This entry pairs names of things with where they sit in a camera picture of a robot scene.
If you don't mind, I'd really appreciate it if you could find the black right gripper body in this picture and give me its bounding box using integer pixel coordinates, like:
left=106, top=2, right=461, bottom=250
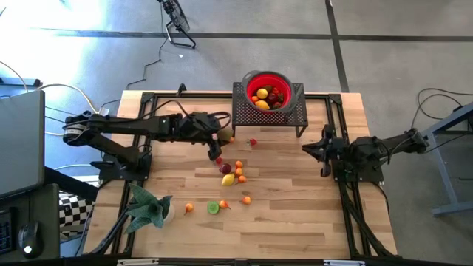
left=318, top=123, right=348, bottom=178

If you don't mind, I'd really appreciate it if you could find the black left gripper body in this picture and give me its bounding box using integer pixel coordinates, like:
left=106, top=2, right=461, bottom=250
left=177, top=110, right=225, bottom=162

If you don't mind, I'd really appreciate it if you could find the black kitchen knife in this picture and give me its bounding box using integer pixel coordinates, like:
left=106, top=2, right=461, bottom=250
left=292, top=83, right=304, bottom=112

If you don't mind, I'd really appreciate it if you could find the red collapsible colander bowl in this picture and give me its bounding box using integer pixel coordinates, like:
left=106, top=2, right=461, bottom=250
left=241, top=69, right=297, bottom=115

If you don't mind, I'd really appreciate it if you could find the black perforated metal shelf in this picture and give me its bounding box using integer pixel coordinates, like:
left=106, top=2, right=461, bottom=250
left=231, top=81, right=309, bottom=138

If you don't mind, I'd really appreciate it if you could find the green plant in white pot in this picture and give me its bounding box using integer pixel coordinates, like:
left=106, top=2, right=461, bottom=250
left=124, top=183, right=176, bottom=234

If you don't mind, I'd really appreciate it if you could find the white label strip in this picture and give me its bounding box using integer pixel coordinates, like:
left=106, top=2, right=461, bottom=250
left=117, top=258, right=160, bottom=266
left=324, top=259, right=366, bottom=266

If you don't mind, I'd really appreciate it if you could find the black floor fan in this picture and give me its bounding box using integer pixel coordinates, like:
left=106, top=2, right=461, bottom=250
left=157, top=0, right=197, bottom=50

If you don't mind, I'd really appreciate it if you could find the black white checkerboard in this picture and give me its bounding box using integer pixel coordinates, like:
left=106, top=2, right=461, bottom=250
left=58, top=191, right=96, bottom=237

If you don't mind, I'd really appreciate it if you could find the dark desk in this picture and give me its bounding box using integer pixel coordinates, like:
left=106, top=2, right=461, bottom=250
left=0, top=183, right=62, bottom=262

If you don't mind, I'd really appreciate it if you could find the grey monitor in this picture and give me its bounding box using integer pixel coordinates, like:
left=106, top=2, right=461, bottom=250
left=0, top=89, right=46, bottom=199

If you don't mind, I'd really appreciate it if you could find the black keyboard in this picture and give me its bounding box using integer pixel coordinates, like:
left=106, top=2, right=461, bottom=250
left=0, top=209, right=16, bottom=256

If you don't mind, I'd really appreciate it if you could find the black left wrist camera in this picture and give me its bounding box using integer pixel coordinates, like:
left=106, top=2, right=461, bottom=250
left=194, top=113, right=214, bottom=130

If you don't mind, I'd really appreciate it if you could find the black aluminium table frame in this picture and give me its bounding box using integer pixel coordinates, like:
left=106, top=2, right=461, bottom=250
left=83, top=91, right=398, bottom=259

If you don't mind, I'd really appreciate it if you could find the black fan cable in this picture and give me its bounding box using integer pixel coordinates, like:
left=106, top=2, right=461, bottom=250
left=125, top=35, right=168, bottom=91

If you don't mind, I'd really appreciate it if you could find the black floor cable loop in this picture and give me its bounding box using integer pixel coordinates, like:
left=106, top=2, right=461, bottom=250
left=412, top=87, right=473, bottom=149

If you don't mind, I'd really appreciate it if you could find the blue-grey table frame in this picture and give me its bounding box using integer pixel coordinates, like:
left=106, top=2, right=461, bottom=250
left=407, top=101, right=473, bottom=217

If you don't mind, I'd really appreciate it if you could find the yellow floor cable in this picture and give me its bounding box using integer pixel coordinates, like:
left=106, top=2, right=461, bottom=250
left=35, top=83, right=99, bottom=137

